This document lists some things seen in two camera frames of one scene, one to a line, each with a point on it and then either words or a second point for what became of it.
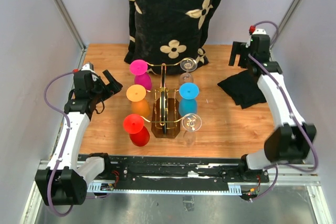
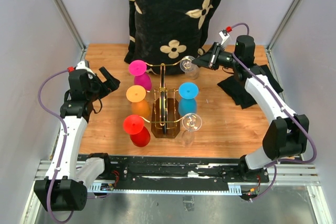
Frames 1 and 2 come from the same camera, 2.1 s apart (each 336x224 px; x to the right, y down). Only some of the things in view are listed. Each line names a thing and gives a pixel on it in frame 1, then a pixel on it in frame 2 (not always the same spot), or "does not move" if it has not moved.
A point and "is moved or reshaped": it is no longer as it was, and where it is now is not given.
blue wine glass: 188,102 does not move
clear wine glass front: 191,123 does not move
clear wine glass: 187,64 is moved or reshaped
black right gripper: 239,48 -> 206,60
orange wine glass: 136,93 does not move
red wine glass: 139,135 does not move
